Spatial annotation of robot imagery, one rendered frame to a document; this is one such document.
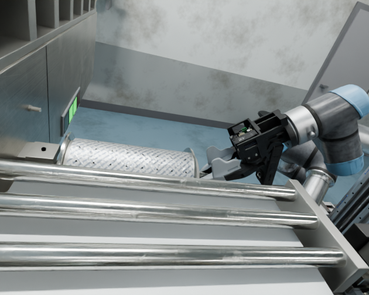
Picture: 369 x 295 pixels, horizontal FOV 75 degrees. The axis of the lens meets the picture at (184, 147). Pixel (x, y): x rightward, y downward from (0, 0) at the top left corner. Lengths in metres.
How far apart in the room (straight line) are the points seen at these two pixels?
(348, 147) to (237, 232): 0.42
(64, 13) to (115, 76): 2.65
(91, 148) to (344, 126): 0.49
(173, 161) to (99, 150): 0.14
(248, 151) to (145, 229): 0.35
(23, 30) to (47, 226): 0.41
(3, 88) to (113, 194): 0.27
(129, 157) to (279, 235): 0.32
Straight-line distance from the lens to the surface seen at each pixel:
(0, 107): 0.43
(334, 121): 0.55
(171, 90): 3.53
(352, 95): 0.57
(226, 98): 3.79
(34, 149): 0.52
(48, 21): 0.68
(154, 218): 0.18
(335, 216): 1.40
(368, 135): 0.77
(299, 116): 0.53
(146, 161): 0.47
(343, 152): 0.60
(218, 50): 3.53
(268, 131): 0.51
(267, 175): 0.58
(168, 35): 3.35
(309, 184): 0.93
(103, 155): 0.47
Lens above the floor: 1.59
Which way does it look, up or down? 30 degrees down
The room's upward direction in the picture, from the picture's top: 17 degrees clockwise
